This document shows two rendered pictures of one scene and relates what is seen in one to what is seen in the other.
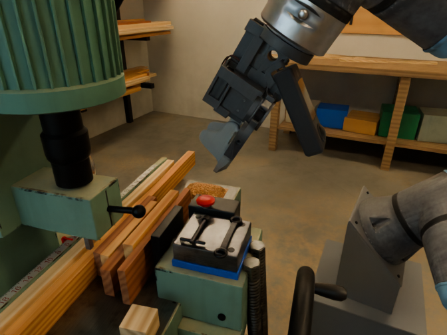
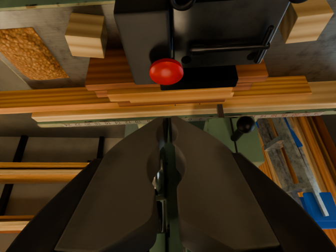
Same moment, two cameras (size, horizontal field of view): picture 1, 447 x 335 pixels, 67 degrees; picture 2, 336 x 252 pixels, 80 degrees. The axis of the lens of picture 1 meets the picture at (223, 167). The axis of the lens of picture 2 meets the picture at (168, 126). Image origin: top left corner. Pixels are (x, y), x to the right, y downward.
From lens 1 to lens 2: 0.46 m
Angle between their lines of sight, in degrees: 62
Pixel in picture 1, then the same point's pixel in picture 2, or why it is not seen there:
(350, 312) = not seen: outside the picture
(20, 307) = (289, 105)
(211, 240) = (255, 17)
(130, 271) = (256, 69)
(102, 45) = not seen: outside the picture
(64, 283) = (257, 97)
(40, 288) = (269, 106)
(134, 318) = (307, 32)
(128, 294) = not seen: hidden behind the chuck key
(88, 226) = (255, 133)
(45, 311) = (283, 91)
